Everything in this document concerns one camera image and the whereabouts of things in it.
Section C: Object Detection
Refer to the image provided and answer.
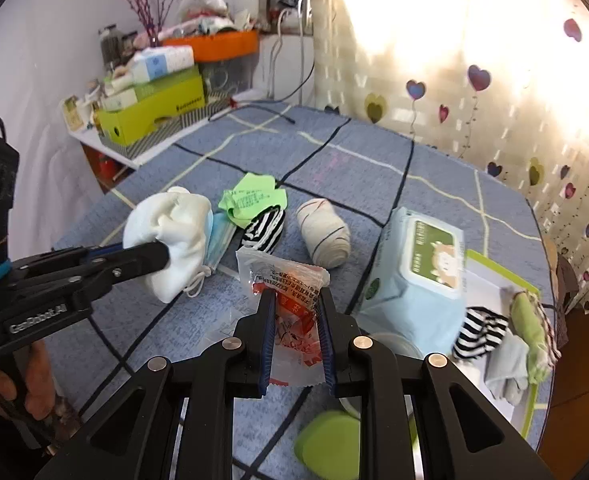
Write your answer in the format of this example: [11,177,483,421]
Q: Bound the orange plastic bin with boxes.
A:
[162,30,260,64]

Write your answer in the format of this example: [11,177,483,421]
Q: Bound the beige bandage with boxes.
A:
[295,199,351,267]

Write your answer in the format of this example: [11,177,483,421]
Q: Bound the light grey cloth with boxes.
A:
[484,332,531,386]

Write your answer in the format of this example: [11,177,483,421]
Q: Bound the white towel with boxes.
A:
[123,186,214,304]

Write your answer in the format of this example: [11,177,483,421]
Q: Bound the green cardboard box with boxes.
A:
[98,67,206,147]

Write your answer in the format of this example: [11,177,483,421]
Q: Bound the green edged box tray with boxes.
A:
[461,249,543,442]

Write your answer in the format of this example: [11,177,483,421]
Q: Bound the dark brown cloth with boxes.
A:
[544,240,581,317]

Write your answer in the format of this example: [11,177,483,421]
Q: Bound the lime green printed cleaning cloth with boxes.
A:
[218,172,289,228]

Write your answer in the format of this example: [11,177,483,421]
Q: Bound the clear storage box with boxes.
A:
[199,55,261,102]

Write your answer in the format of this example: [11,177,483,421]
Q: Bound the heart print curtain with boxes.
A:
[314,0,589,313]

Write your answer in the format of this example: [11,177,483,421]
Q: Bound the green plastic jar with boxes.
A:
[294,410,420,472]

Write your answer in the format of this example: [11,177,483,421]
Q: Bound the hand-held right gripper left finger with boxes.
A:
[34,287,279,480]

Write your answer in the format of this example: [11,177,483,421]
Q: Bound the large black white striped sock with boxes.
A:
[451,307,511,364]

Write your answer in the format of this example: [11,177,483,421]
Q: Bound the black cable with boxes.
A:
[209,57,318,124]

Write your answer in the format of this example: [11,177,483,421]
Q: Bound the white side shelf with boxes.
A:
[67,125,142,172]

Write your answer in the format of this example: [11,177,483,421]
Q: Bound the red printed plastic packet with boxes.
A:
[197,246,331,387]

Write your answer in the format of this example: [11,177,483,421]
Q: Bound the blue checked bed sheet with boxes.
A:
[44,101,560,480]

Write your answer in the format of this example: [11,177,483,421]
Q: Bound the white green small carton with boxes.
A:
[102,85,141,112]

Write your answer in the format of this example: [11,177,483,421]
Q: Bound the dark glass jar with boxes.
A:
[98,25,124,69]

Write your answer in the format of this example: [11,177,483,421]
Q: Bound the small black white striped sock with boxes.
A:
[239,207,286,256]

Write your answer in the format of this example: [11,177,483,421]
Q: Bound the light blue wet wipes pack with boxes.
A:
[358,206,468,357]

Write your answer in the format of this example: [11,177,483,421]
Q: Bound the blue face masks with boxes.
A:
[188,210,238,302]

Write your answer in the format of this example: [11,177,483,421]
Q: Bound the white blue tissue box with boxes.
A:
[131,45,196,84]

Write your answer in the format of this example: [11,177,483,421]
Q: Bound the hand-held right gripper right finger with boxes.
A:
[317,285,557,480]

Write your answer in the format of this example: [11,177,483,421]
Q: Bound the white cable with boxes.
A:
[266,6,306,102]

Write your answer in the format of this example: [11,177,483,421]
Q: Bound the green towel with patterned trim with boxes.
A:
[508,289,563,384]

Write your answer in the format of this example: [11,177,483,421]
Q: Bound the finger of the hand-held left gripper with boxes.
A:
[9,240,172,307]
[12,241,126,282]

